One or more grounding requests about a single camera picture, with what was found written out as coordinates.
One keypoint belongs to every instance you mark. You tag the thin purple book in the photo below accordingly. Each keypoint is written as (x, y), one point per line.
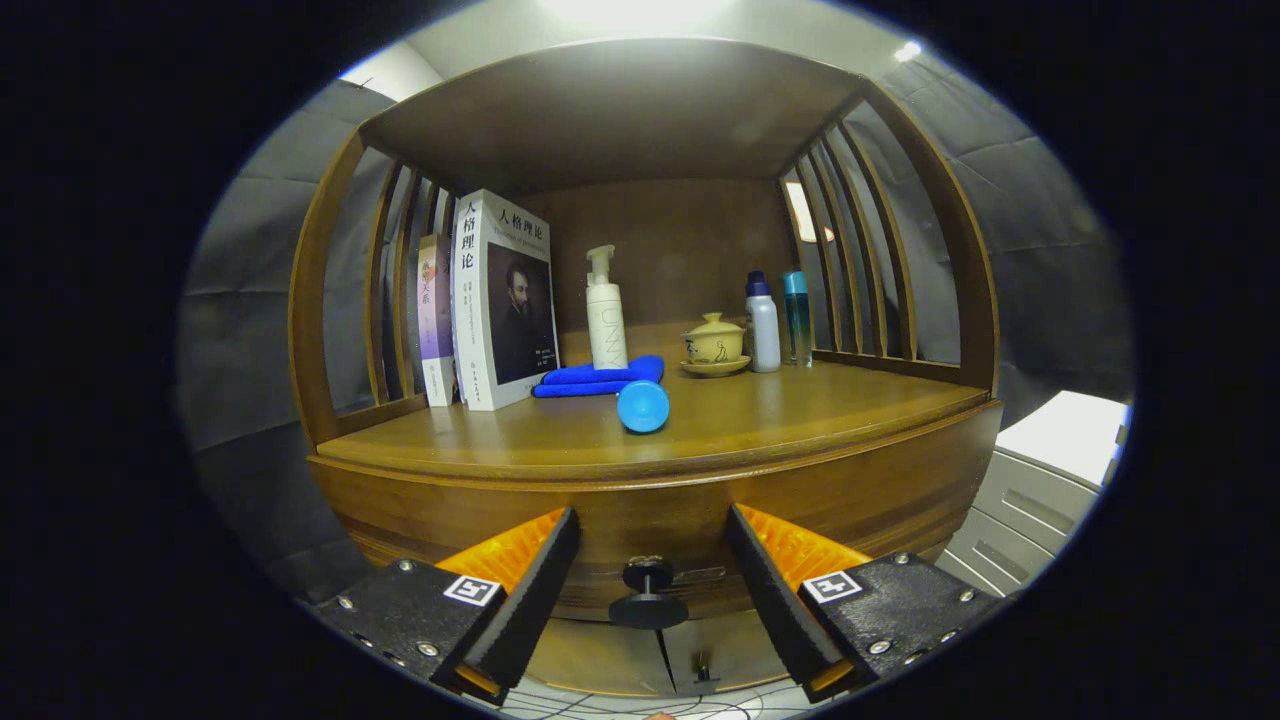
(436, 320)

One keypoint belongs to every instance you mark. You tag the teal slim bottle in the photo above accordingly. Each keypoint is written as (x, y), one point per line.
(797, 320)

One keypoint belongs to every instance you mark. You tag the black drawer knob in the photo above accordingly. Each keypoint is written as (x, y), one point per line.
(648, 610)

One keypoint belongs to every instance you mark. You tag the wooden cabinet door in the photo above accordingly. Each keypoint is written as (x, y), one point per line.
(730, 650)
(600, 655)

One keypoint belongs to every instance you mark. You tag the wooden drawer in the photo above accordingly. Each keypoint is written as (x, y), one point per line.
(650, 520)

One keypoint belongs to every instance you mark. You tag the wooden countertop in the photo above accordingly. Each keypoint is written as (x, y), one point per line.
(800, 410)

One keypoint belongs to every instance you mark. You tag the blue folded cloth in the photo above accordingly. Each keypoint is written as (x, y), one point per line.
(590, 380)

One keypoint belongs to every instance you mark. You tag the white drawer unit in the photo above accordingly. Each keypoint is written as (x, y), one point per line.
(1060, 430)

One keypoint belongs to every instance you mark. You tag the yellow lidded teacup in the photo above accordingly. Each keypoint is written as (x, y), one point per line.
(714, 345)

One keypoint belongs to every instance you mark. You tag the blue cosmetic tube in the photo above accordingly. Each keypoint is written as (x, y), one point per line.
(643, 407)

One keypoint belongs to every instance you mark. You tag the white portrait book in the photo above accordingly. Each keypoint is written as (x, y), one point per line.
(480, 300)

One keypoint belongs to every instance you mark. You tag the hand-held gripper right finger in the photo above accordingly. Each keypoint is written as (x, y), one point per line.
(770, 600)

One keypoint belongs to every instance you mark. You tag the wooden cabinet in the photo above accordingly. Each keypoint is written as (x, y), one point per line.
(620, 110)

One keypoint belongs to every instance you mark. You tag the white pump bottle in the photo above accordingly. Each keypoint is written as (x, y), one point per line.
(607, 330)

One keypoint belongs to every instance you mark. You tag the large ceiling light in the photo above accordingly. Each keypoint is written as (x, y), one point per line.
(640, 8)

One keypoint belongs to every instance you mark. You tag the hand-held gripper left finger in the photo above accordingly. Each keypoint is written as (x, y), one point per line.
(535, 600)

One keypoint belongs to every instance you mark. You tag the small ceiling light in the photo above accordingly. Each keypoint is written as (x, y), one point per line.
(908, 50)

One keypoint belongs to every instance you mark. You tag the white bottle dark blue cap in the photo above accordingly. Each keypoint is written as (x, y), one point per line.
(763, 330)

